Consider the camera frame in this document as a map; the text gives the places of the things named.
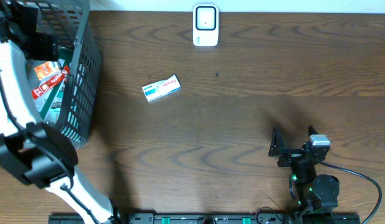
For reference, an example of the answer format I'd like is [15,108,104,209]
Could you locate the black right camera cable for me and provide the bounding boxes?
[316,160,383,224]

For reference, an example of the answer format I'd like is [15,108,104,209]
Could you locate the grey plastic mesh basket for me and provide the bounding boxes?
[0,0,103,149]

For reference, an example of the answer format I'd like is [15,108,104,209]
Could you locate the white Panadol medicine box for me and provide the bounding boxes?
[142,74,181,102]

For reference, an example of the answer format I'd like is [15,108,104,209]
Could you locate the green white wipes packet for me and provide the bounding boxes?
[34,47,73,126]

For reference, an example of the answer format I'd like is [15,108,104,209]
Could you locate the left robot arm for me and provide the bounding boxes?
[0,1,128,223]

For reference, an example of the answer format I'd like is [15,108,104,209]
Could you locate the white barcode scanner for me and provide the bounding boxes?
[192,4,219,47]

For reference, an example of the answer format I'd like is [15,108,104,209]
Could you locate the orange small carton box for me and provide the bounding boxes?
[34,61,60,80]

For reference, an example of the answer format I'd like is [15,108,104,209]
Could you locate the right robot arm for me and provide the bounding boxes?
[269,126,340,223]

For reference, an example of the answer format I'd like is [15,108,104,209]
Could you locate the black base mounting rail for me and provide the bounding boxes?
[48,212,362,224]

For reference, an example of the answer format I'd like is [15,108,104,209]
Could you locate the black camera cable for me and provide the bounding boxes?
[0,58,97,224]
[316,160,383,224]

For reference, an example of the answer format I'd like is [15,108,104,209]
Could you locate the black left camera cable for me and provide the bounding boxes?
[0,58,97,224]

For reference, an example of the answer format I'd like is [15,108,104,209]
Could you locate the red snack stick sachet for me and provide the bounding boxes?
[31,65,70,100]

